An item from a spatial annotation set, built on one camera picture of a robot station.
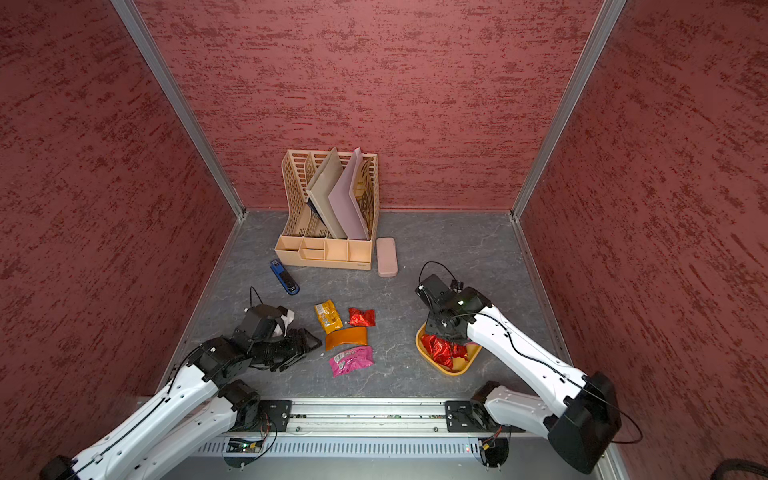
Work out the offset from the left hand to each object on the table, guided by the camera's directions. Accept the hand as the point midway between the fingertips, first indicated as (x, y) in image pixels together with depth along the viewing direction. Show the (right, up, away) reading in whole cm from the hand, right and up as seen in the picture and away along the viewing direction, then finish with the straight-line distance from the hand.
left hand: (313, 356), depth 76 cm
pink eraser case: (+18, +25, +28) cm, 42 cm away
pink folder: (+5, +42, +17) cm, 45 cm away
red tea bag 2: (+35, -1, +7) cm, 36 cm away
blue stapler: (-15, +18, +20) cm, 30 cm away
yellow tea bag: (+1, +7, +14) cm, 16 cm away
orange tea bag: (+10, +2, +11) cm, 15 cm away
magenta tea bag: (+9, -2, +4) cm, 10 cm away
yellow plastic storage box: (+37, -5, +1) cm, 37 cm away
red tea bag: (+10, +7, +13) cm, 18 cm away
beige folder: (-1, +46, +14) cm, 48 cm away
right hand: (+33, +5, +2) cm, 33 cm away
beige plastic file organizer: (-10, +30, +26) cm, 40 cm away
